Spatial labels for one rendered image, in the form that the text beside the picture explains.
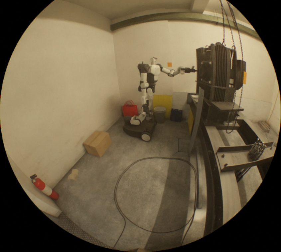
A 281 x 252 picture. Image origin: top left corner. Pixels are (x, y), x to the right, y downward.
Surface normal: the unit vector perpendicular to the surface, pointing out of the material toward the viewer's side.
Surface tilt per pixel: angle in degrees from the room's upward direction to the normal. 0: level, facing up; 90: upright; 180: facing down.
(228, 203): 0
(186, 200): 0
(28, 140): 90
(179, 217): 0
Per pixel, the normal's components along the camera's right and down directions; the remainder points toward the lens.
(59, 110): 0.94, 0.06
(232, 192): -0.09, -0.91
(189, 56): -0.32, 0.42
